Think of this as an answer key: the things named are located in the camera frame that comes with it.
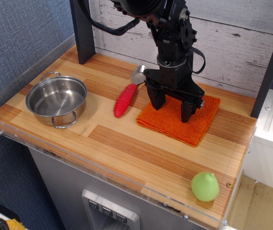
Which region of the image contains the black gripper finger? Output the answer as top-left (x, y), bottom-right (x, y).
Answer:
top-left (146, 84), bottom-right (166, 110)
top-left (181, 101), bottom-right (197, 123)

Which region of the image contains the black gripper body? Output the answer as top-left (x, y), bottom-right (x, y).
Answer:
top-left (144, 64), bottom-right (205, 109)

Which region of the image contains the orange towel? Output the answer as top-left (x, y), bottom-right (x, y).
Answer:
top-left (136, 95), bottom-right (221, 147)

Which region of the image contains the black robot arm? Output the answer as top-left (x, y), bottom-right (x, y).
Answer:
top-left (113, 0), bottom-right (205, 123)

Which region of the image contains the green toy pear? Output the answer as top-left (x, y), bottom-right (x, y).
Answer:
top-left (191, 172), bottom-right (220, 202)

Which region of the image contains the clear acrylic counter guard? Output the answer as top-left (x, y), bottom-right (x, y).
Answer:
top-left (0, 46), bottom-right (256, 230)

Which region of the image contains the white side appliance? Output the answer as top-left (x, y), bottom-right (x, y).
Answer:
top-left (243, 90), bottom-right (273, 188)

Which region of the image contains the stainless steel pot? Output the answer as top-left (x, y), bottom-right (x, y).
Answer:
top-left (25, 72), bottom-right (88, 129)

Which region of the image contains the grey cabinet front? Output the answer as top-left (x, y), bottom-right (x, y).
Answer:
top-left (27, 146), bottom-right (206, 230)

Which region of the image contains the silver button control panel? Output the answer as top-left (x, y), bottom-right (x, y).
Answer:
top-left (81, 189), bottom-right (141, 230)

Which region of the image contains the yellow object bottom left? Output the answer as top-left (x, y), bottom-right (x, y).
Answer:
top-left (6, 219), bottom-right (27, 230)

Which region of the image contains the red handled metal spoon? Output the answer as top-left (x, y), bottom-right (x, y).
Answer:
top-left (114, 65), bottom-right (147, 118)

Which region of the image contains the black braided cable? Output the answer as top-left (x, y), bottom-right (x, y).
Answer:
top-left (76, 0), bottom-right (140, 37)

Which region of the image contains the dark grey right post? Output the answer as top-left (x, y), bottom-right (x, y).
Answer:
top-left (250, 52), bottom-right (273, 118)

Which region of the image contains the dark grey post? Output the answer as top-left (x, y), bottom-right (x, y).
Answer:
top-left (250, 52), bottom-right (273, 118)
top-left (70, 0), bottom-right (96, 64)

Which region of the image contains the dark grey left post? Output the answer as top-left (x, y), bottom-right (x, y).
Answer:
top-left (70, 0), bottom-right (96, 64)

